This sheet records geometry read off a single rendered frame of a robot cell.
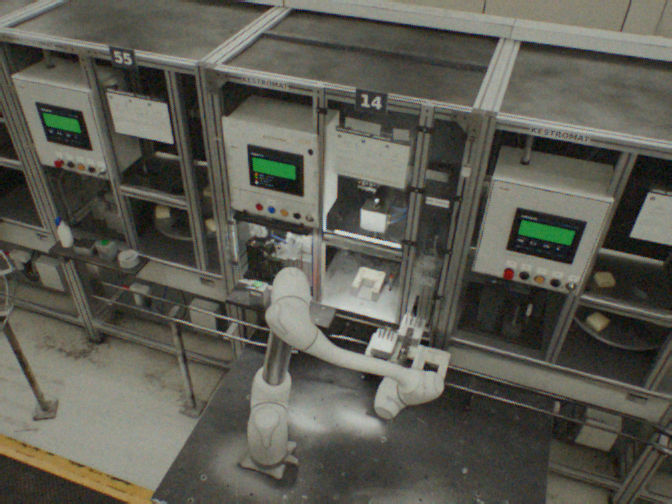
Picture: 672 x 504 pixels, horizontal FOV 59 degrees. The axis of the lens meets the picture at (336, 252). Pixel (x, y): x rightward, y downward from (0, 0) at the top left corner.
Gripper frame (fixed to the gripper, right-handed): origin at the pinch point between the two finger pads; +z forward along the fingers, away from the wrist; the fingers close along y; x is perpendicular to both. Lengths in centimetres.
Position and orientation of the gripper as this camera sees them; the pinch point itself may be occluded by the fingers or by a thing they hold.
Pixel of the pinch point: (408, 337)
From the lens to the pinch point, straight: 263.1
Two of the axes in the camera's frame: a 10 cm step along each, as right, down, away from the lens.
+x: -9.5, -2.2, 2.3
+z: 3.2, -6.1, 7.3
